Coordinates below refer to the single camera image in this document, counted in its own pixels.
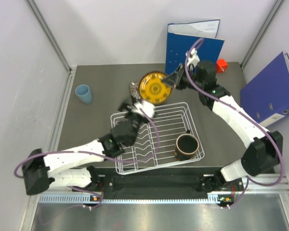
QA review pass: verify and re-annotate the blue standing binder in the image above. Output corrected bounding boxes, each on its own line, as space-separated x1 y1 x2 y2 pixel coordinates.
165 19 224 75

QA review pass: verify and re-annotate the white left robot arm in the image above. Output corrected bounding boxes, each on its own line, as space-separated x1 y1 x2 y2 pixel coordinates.
20 101 155 195

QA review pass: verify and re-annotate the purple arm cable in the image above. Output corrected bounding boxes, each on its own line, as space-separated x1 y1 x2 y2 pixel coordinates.
184 38 285 210
13 108 161 209

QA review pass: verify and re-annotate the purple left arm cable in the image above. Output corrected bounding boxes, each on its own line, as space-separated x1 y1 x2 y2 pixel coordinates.
13 108 161 209

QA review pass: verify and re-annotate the dark brown mug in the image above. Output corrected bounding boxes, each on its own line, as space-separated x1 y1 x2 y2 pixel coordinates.
174 130 199 161

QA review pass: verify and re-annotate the black square plate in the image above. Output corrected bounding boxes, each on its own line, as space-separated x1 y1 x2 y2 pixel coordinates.
129 82 142 101

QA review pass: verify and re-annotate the light blue cup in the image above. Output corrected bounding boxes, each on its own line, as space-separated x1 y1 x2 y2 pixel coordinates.
75 84 92 104

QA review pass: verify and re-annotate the small orange object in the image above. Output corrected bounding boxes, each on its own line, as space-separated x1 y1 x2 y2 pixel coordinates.
215 59 228 73

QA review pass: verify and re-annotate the slotted cable duct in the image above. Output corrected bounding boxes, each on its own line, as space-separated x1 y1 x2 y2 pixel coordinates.
39 193 231 204

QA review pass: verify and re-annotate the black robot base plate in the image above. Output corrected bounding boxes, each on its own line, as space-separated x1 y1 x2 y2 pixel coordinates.
97 167 243 193

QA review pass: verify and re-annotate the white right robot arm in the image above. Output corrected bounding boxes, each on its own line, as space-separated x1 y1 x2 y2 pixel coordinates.
162 48 285 191

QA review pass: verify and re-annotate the white wire dish rack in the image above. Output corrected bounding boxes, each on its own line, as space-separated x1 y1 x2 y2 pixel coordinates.
115 102 205 175

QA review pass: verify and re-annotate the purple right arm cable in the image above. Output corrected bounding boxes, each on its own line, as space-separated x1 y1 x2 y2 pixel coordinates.
184 38 285 210

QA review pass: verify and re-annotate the purple leaning binder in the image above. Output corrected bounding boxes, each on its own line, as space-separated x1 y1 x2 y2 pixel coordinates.
240 52 289 127

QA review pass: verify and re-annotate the yellow plate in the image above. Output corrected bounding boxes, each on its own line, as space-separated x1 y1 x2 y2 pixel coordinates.
138 71 172 105

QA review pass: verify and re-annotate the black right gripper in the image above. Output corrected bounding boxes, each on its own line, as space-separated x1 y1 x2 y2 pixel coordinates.
162 64 204 92

